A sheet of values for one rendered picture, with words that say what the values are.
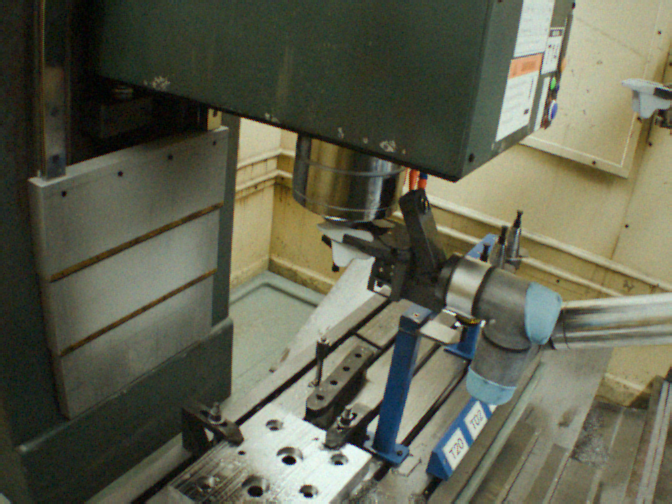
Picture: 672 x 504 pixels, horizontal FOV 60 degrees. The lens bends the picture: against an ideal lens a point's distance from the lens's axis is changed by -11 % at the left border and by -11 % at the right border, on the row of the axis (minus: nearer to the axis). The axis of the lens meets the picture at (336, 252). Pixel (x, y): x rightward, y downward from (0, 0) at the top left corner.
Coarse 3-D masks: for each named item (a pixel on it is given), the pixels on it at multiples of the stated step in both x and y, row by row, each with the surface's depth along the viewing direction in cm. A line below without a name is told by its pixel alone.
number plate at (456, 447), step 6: (456, 432) 126; (450, 438) 124; (456, 438) 125; (462, 438) 126; (450, 444) 123; (456, 444) 124; (462, 444) 126; (444, 450) 121; (450, 450) 122; (456, 450) 124; (462, 450) 125; (450, 456) 121; (456, 456) 123; (462, 456) 124; (450, 462) 121; (456, 462) 122
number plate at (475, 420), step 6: (474, 408) 133; (480, 408) 135; (468, 414) 131; (474, 414) 133; (480, 414) 134; (468, 420) 130; (474, 420) 132; (480, 420) 134; (486, 420) 135; (468, 426) 129; (474, 426) 131; (480, 426) 133; (474, 432) 130; (474, 438) 130
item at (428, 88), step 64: (128, 0) 88; (192, 0) 82; (256, 0) 77; (320, 0) 72; (384, 0) 68; (448, 0) 64; (512, 0) 67; (128, 64) 92; (192, 64) 85; (256, 64) 80; (320, 64) 75; (384, 64) 71; (448, 64) 67; (320, 128) 78; (384, 128) 73; (448, 128) 69
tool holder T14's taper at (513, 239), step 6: (510, 228) 137; (516, 228) 136; (510, 234) 137; (516, 234) 136; (510, 240) 137; (516, 240) 137; (510, 246) 138; (516, 246) 137; (510, 252) 138; (516, 252) 138
